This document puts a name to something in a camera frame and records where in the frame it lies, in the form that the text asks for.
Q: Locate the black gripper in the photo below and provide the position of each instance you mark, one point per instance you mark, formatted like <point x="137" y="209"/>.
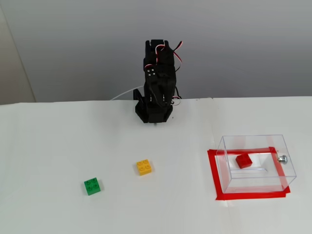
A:
<point x="159" y="78"/>

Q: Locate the red lego brick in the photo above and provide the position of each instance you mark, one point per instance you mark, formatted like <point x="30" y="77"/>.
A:
<point x="244" y="161"/>

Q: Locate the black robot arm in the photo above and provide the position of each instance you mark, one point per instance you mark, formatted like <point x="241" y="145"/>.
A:
<point x="156" y="114"/>

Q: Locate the yellow lego brick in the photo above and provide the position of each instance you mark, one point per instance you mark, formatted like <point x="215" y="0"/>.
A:
<point x="144" y="167"/>

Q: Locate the green lego brick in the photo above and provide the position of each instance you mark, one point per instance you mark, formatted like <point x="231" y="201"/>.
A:
<point x="92" y="186"/>

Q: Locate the transparent plastic box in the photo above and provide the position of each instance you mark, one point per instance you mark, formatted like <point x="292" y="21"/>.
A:
<point x="256" y="181"/>

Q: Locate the silver box lock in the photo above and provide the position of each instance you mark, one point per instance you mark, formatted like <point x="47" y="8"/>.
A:
<point x="282" y="159"/>

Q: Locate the black table clamp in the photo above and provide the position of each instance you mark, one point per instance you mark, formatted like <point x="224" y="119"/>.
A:
<point x="137" y="96"/>

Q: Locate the red tape frame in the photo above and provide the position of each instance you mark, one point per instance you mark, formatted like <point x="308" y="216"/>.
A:
<point x="212" y="170"/>

